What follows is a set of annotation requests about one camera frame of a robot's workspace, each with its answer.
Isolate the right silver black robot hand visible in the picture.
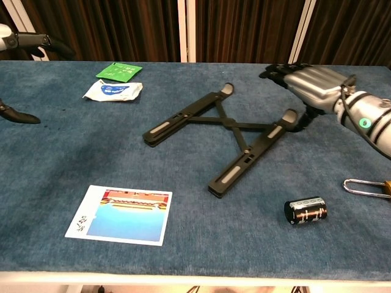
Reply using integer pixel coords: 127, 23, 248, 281
258, 62, 357, 132

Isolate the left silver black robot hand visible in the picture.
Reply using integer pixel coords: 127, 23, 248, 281
0, 23, 76, 125

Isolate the black folding stand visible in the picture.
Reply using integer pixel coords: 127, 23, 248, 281
142, 82, 299, 199

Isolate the dark pleated curtain panel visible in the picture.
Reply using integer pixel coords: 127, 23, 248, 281
18, 0, 181, 62
299, 0, 391, 67
195, 0, 306, 64

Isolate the green sachet packet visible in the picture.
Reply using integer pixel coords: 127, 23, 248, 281
95, 62, 144, 82

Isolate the white blue wet wipes pack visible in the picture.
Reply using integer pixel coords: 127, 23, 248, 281
82, 79, 144, 103

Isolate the silver padlock shackle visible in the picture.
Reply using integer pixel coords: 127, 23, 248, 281
343, 178, 391, 200

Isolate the blue felt table cover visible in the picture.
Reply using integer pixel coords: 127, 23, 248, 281
0, 60, 391, 280

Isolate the black cylindrical capacitor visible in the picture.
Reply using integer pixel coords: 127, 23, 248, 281
283, 196, 328, 226

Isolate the picture postcard with blue image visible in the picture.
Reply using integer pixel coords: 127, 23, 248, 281
64, 184, 173, 247

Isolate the white partition frame post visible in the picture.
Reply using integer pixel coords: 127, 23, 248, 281
288, 0, 317, 65
178, 0, 196, 63
2, 0, 49, 62

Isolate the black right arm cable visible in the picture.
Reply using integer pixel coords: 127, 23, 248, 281
340, 74, 359, 123

